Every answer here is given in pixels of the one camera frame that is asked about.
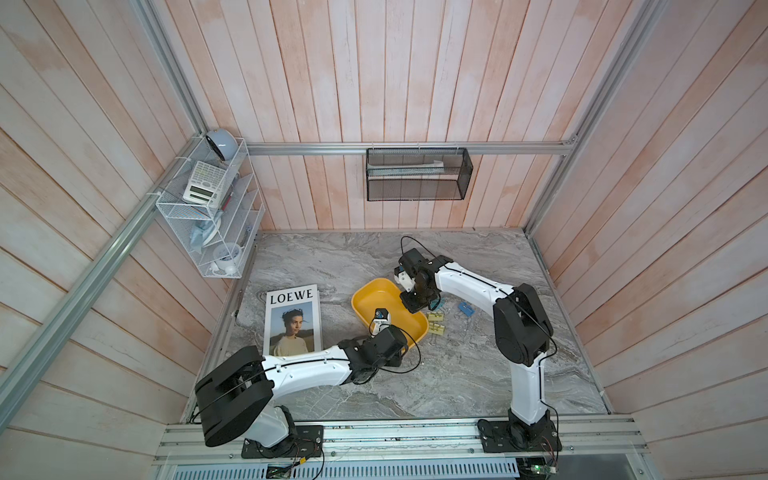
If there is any yellow plastic storage box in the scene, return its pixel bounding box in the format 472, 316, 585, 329
351, 278, 428, 346

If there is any blue binder clip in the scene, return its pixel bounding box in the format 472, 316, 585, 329
458, 302, 475, 317

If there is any LOEWE magazine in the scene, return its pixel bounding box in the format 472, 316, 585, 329
264, 284, 322, 356

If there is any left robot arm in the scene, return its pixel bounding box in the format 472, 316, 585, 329
195, 326, 409, 448

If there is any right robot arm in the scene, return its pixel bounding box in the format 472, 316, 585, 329
394, 249, 554, 426

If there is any yellow binder clip lower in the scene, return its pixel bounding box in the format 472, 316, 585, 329
428, 322, 445, 336

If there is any ruler in mesh basket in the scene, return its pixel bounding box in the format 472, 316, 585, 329
366, 161, 447, 177

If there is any white calculator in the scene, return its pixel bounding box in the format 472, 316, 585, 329
182, 161, 226, 209

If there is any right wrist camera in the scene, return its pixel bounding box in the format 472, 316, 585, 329
394, 265, 415, 292

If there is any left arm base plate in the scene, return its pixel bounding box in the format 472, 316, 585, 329
241, 424, 324, 460

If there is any black mesh wall basket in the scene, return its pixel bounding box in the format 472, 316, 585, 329
365, 147, 474, 202

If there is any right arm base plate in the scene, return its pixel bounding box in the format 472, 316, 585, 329
477, 416, 562, 453

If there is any white wire wall shelf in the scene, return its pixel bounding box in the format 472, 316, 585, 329
155, 136, 266, 279

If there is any aluminium front rail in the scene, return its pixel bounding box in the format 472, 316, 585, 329
153, 414, 649, 466

